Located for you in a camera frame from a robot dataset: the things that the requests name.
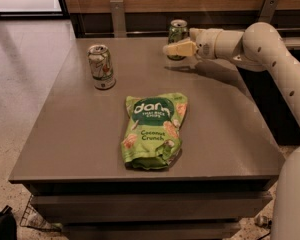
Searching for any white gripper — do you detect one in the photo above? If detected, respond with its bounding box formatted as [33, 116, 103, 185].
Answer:
[163, 28, 222, 59]

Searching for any green soda can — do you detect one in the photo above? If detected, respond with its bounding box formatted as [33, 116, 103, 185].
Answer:
[167, 19, 189, 61]

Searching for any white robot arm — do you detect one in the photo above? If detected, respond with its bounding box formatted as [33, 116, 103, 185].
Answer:
[163, 22, 300, 240]

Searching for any white soda can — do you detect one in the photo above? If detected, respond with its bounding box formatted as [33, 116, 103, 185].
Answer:
[87, 44, 116, 90]

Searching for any green rice chips bag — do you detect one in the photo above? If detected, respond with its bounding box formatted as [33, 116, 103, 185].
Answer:
[121, 93, 188, 170]

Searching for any grey table with drawers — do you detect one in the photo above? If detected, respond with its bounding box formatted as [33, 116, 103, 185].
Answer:
[10, 38, 284, 240]

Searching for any white power strip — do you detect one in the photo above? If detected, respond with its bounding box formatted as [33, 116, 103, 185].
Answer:
[254, 215, 272, 228]

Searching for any black bag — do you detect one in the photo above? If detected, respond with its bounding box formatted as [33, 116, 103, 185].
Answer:
[0, 205, 17, 240]

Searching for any metal rail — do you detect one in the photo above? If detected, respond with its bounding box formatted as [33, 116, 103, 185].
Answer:
[83, 30, 169, 38]

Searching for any left metal wall bracket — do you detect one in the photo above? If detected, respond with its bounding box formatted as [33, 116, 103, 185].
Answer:
[110, 0, 127, 34]

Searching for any metal wall bracket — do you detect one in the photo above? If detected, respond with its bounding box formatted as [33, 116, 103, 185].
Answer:
[258, 0, 280, 23]
[110, 0, 127, 34]

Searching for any right metal wall bracket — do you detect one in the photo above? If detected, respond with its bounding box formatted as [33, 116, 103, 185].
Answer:
[258, 0, 280, 23]

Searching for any wire basket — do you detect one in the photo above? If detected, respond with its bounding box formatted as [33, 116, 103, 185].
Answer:
[19, 196, 62, 232]

